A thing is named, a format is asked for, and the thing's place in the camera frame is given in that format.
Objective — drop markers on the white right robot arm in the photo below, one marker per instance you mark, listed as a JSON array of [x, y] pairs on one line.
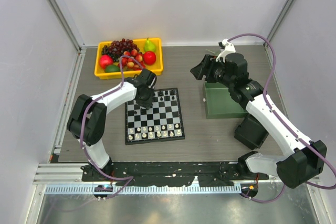
[[277, 147]]

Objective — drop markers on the green plastic tray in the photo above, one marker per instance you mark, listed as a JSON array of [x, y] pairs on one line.
[[219, 104]]

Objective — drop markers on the red apple right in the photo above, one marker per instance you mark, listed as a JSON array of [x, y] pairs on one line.
[[149, 58]]

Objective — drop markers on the red cherry cluster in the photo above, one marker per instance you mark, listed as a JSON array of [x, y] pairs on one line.
[[132, 60]]

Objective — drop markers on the dark red grape bunch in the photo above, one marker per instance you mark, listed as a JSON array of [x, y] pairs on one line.
[[117, 48]]

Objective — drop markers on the black white chessboard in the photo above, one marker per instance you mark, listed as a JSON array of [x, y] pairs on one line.
[[162, 122]]

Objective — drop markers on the red apple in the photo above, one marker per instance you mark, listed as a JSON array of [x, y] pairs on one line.
[[105, 61], [149, 58]]

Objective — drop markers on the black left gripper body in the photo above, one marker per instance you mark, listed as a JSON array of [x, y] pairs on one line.
[[147, 100]]

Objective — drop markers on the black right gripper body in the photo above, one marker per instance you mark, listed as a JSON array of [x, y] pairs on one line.
[[217, 73]]

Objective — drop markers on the black plastic tray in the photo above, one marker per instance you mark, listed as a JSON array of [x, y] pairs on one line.
[[251, 132]]

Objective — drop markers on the green pear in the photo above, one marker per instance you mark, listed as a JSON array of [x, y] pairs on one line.
[[149, 45]]

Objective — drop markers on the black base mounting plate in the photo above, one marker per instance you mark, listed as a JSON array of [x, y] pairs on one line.
[[179, 174]]

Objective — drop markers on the green lime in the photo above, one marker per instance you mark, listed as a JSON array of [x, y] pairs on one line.
[[112, 68]]

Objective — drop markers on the yellow plastic fruit bin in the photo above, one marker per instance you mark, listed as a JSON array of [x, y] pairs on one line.
[[157, 67]]

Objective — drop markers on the red apple left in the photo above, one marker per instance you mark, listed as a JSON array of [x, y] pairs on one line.
[[105, 61]]

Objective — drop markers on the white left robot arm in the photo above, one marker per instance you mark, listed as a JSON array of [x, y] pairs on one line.
[[88, 116]]

